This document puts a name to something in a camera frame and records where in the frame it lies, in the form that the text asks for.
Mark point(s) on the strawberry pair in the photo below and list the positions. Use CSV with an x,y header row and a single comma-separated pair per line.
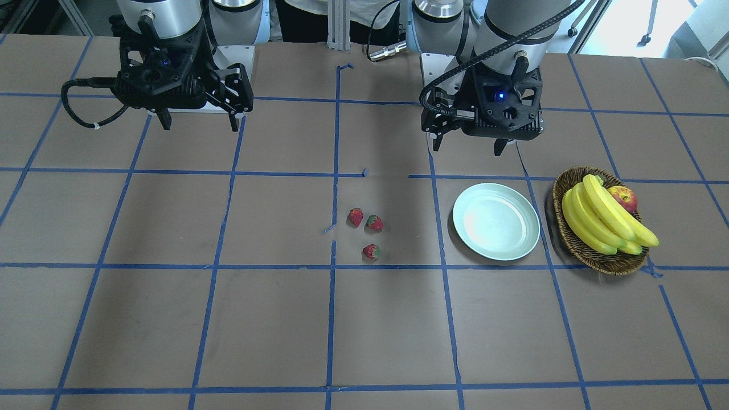
x,y
371,251
375,223

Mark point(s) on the light green plate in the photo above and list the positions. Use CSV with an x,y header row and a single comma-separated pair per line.
x,y
496,221

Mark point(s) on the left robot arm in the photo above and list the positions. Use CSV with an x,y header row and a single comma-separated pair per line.
x,y
490,32

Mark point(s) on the red yellow apple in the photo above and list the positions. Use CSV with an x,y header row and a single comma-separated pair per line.
x,y
625,197

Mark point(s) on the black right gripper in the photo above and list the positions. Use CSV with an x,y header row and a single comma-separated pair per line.
x,y
232,84

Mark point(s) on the yellow banana bunch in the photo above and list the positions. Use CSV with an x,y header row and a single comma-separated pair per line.
x,y
601,222

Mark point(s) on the aluminium frame post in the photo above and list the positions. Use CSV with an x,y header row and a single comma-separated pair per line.
x,y
338,25

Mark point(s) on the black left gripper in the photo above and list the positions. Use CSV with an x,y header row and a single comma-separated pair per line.
x,y
462,93

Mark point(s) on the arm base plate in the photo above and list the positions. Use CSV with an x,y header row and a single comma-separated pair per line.
x,y
226,55
458,87

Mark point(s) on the wicker basket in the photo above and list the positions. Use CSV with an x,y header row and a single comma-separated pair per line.
x,y
565,240

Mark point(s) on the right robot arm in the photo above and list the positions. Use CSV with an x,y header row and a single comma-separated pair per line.
x,y
226,23

